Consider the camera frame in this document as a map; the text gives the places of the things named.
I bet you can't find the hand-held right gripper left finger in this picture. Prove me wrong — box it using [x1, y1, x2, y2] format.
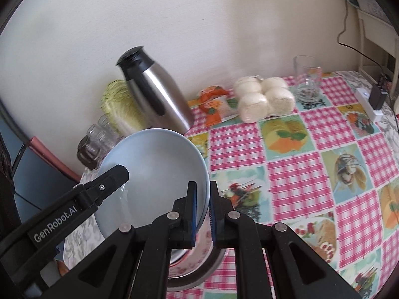
[62, 181, 198, 299]

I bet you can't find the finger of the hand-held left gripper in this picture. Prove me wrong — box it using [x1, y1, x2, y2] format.
[72, 164, 130, 215]

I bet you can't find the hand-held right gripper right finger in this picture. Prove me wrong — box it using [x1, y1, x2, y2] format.
[208, 181, 364, 299]

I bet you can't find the small light blue bowl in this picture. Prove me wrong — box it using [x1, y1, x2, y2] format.
[94, 128, 210, 240]

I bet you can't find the large red-rimmed floral bowl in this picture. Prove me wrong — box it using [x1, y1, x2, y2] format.
[168, 215, 225, 279]

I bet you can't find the large stainless steel basin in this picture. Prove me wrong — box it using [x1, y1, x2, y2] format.
[167, 246, 226, 291]

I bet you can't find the grey floral cloth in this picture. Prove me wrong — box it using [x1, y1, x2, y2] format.
[62, 168, 106, 262]

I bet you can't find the clear drinking glass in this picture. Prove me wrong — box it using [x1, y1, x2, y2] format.
[97, 114, 117, 138]
[86, 124, 109, 150]

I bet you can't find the napa cabbage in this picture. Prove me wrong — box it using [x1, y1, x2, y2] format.
[101, 80, 147, 134]

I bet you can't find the stainless steel thermos jug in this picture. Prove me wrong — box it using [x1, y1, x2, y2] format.
[116, 46, 195, 134]

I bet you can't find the pink checkered tablecloth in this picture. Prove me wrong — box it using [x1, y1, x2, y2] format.
[56, 70, 399, 299]

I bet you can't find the orange snack packet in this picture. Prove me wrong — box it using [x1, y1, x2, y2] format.
[199, 86, 230, 104]
[201, 99, 239, 127]

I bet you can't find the bag of white steamed buns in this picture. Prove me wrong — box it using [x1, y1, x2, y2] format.
[234, 75, 296, 123]

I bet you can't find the printed clear glass cup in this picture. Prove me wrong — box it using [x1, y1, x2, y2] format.
[294, 55, 323, 104]

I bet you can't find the white power strip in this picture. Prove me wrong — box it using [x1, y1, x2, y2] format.
[355, 88, 384, 122]

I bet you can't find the black charger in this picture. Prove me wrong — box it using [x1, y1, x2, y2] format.
[369, 84, 389, 110]

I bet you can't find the glass teapot brown handle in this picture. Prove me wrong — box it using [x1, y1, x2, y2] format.
[76, 135, 106, 170]

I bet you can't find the black cable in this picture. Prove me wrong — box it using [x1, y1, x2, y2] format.
[337, 0, 393, 84]

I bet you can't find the white window frame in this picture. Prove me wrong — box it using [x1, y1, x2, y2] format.
[355, 0, 399, 78]

